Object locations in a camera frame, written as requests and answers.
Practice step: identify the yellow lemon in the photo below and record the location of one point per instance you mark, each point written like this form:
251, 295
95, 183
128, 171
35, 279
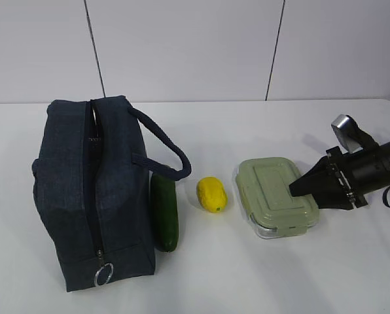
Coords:
211, 194

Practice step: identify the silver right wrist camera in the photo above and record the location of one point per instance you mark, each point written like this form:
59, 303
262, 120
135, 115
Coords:
347, 132

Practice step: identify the dark blue fabric lunch bag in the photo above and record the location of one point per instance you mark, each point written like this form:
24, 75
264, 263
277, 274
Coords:
91, 187

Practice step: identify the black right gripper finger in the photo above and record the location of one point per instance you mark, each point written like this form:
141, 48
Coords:
322, 183

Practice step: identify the green cucumber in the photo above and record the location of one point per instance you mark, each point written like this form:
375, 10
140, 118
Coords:
164, 213

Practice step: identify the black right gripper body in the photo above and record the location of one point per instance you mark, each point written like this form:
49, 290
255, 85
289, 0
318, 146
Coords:
342, 171

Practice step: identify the glass container with green lid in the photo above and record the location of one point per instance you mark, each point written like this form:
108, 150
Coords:
263, 187

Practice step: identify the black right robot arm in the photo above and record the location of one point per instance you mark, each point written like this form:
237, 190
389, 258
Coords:
371, 168

